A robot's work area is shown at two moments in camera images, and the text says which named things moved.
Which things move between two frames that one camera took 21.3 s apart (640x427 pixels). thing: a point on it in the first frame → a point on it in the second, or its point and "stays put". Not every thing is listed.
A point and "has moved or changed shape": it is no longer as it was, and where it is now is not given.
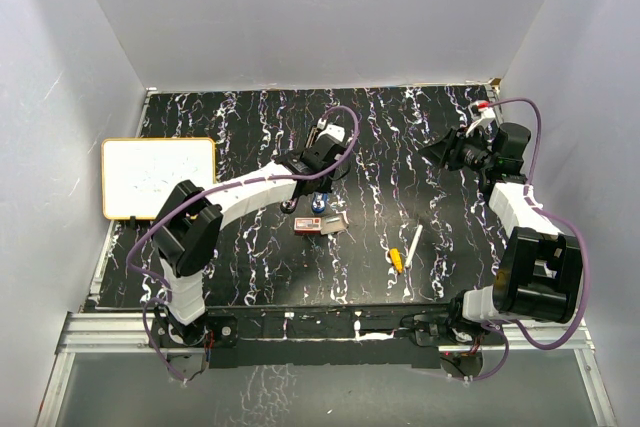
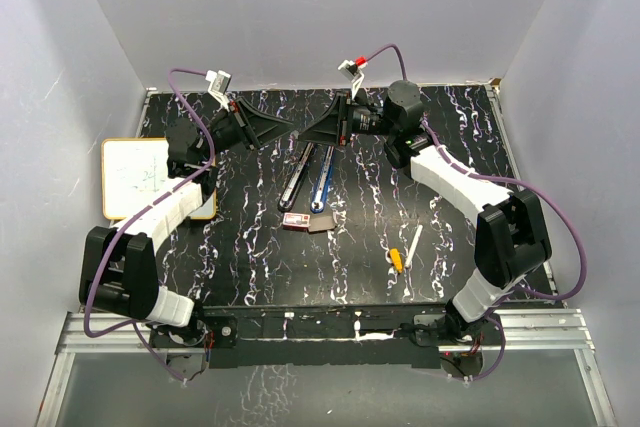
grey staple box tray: [333, 223] has moved or changed shape
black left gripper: [326, 188] → [255, 127]
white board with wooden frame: [139, 175] stays put
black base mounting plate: [325, 337] stays put
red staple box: [307, 225] has moved or changed shape
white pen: [420, 227] stays put
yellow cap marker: [396, 260] stays put
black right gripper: [449, 148] → [330, 127]
